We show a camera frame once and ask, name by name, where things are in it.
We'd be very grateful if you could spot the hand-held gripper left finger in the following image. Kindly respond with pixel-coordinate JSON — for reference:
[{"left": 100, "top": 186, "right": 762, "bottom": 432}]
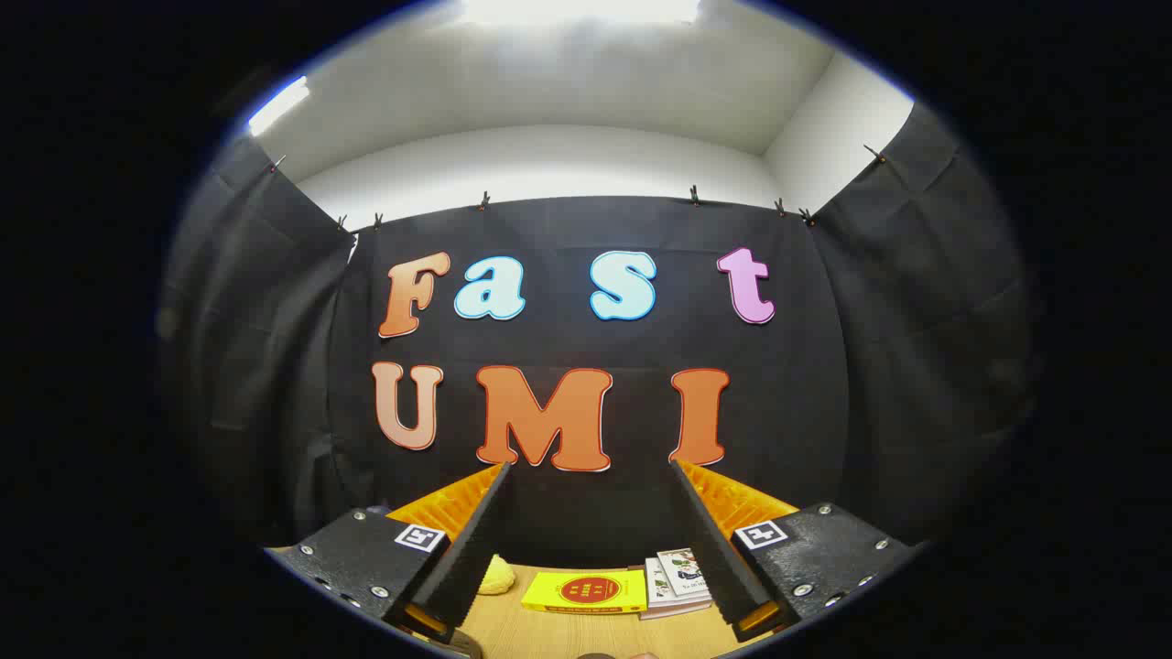
[{"left": 266, "top": 462, "right": 514, "bottom": 646}]

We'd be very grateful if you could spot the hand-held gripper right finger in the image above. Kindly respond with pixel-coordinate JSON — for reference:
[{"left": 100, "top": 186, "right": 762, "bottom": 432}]
[{"left": 668, "top": 458, "right": 921, "bottom": 642}]

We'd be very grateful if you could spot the yellow plush bun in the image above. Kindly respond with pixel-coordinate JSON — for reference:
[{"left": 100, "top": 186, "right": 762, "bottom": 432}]
[{"left": 476, "top": 554, "right": 518, "bottom": 596}]

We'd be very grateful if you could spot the yellow book with red circle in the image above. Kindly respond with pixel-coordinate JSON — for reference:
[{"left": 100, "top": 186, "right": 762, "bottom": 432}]
[{"left": 521, "top": 569, "right": 649, "bottom": 615}]

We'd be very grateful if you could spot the black backdrop cloth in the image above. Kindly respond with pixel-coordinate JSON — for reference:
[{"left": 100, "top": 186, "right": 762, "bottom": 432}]
[{"left": 156, "top": 101, "right": 1045, "bottom": 573}]

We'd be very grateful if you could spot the row of black cloth clips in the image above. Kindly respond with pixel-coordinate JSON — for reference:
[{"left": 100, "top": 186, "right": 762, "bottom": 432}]
[{"left": 270, "top": 145, "right": 887, "bottom": 230}]

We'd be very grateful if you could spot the wide ceiling light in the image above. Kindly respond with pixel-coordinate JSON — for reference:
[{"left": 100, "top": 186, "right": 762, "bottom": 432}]
[{"left": 458, "top": 0, "right": 701, "bottom": 27}]

